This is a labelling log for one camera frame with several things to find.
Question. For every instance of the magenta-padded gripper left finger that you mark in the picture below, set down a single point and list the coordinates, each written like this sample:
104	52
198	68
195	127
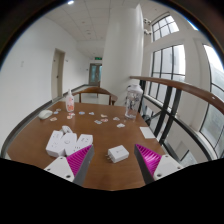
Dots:
78	160

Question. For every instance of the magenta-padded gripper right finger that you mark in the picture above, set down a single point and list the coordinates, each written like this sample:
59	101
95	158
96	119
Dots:
151	159

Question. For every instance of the white charger block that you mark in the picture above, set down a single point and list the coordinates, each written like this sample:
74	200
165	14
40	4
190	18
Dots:
119	153

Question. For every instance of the white power strip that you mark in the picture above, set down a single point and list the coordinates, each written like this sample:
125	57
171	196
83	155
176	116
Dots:
66	143

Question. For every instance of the white paper sheet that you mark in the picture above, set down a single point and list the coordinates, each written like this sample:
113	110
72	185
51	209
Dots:
147	132

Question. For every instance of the small colourful sticker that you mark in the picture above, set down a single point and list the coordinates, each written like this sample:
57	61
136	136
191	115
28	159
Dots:
71	114
98	122
58	109
69	117
121	125
55	112
81	113
116	118
91	113
104	120
104	116
53	119

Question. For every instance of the white computer mouse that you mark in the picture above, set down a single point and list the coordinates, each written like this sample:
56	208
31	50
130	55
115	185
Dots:
45	114

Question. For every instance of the white orange-label pump bottle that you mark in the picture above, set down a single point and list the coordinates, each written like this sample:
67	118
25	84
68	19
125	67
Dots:
70	103

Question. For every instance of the clear plastic water bottle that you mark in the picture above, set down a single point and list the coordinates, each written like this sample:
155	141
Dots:
133	101

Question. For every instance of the wooden chair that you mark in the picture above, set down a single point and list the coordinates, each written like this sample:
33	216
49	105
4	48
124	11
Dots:
96	90

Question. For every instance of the wooden handrail with black balusters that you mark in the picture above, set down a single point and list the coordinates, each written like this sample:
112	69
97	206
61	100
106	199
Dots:
180	87

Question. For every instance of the glass double door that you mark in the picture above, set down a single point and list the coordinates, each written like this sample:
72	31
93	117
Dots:
95	74

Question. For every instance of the beige side door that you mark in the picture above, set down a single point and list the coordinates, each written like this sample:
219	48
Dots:
57	74

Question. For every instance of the tall gridded window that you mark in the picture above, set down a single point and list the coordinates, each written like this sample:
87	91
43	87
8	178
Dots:
168	63

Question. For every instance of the green exit sign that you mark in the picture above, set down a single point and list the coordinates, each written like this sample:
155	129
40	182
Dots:
97	58

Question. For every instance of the small gridded upper window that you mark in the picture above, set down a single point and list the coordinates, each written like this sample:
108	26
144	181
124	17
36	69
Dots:
165	27

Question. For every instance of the round ceiling light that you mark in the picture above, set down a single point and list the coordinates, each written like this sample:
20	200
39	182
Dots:
70	2

